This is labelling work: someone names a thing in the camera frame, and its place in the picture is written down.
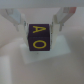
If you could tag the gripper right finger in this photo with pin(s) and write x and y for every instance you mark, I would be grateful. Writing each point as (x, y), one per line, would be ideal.
(61, 20)

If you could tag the purple block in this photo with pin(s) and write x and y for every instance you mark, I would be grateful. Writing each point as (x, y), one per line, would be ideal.
(39, 37)

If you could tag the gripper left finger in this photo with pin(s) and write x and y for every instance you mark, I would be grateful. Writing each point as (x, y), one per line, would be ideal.
(19, 20)

